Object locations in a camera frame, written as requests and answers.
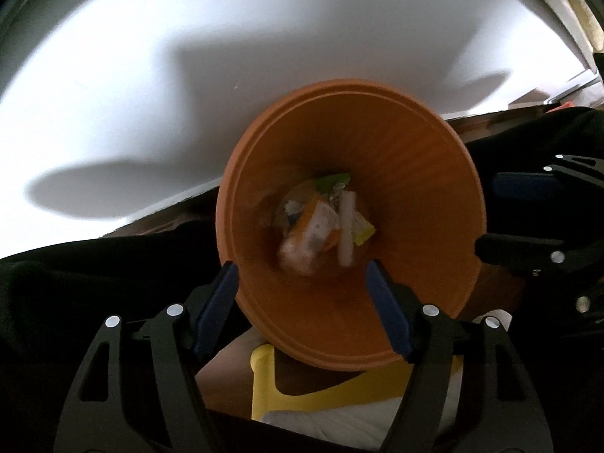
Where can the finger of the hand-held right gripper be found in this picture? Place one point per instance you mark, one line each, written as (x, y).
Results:
(519, 251)
(521, 185)

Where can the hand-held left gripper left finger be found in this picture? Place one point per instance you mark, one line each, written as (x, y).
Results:
(218, 302)

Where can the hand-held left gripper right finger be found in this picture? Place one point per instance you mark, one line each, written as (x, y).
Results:
(386, 311)

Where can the white and orange packet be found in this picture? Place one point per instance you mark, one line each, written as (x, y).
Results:
(309, 238)

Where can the orange plastic bin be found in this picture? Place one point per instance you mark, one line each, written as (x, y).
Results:
(406, 174)

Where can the yellow wrapper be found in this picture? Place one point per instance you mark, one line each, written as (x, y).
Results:
(364, 232)

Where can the white stick wrapper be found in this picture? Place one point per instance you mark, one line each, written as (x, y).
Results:
(347, 226)

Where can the yellow plastic stool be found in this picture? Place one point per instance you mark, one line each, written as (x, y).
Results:
(264, 387)

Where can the green wrapper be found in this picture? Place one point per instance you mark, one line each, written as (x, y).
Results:
(334, 182)

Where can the wooden door frame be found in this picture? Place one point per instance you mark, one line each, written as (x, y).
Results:
(578, 4)

